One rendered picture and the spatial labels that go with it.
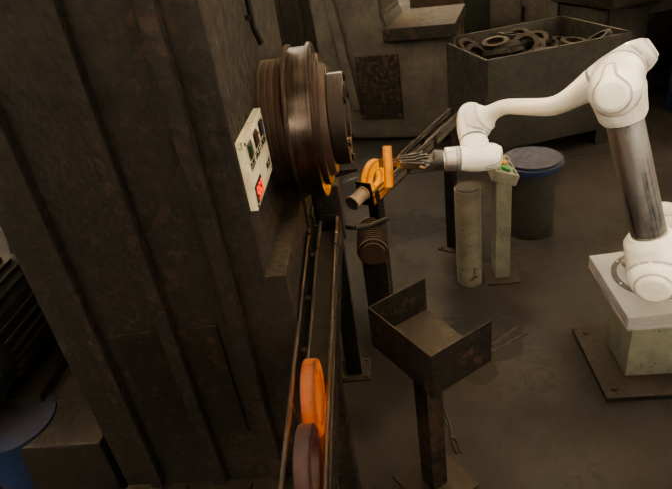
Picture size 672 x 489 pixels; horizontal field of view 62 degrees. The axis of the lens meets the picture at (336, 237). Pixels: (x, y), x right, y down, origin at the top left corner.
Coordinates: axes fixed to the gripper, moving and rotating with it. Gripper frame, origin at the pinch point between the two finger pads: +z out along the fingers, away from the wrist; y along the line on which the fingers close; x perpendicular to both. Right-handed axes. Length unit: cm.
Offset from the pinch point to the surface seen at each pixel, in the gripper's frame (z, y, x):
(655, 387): -93, -40, -77
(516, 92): -88, 172, -29
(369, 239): 8.5, -1.8, -31.6
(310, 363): 22, -96, -9
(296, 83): 25, -41, 42
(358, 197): 12.0, 5.1, -16.2
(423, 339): -7, -72, -24
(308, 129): 22, -48, 31
